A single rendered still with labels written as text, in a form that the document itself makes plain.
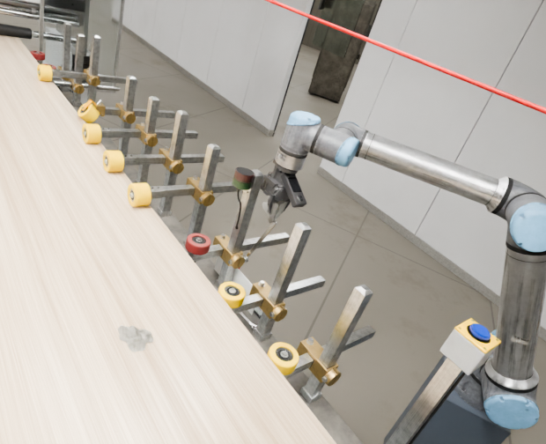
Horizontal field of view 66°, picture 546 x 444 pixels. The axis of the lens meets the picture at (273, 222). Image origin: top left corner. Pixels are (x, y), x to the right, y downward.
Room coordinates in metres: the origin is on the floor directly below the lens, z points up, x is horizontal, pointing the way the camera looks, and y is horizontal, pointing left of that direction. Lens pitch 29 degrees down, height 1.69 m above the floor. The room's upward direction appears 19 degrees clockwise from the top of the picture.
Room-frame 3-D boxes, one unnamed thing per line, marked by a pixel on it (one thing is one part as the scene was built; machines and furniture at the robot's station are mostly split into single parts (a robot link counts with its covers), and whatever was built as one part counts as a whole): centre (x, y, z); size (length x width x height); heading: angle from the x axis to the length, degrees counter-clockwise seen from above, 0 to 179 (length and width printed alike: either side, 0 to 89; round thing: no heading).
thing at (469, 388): (1.24, -0.94, 0.65); 0.19 x 0.19 x 0.10
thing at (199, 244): (1.15, 0.21, 0.85); 0.08 x 0.08 x 0.11
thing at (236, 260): (1.22, 0.12, 0.84); 0.13 x 0.06 x 0.05; 47
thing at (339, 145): (1.23, -0.10, 1.33); 0.12 x 0.12 x 0.09; 79
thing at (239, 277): (1.21, 0.06, 0.75); 0.26 x 0.01 x 0.10; 47
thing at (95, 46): (2.23, 1.20, 0.94); 0.03 x 0.03 x 0.48; 47
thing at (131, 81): (1.89, 0.83, 0.89); 0.03 x 0.03 x 0.48; 47
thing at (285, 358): (0.79, -0.14, 0.85); 0.08 x 0.08 x 0.11
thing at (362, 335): (0.93, -0.27, 0.82); 0.43 x 0.03 x 0.04; 137
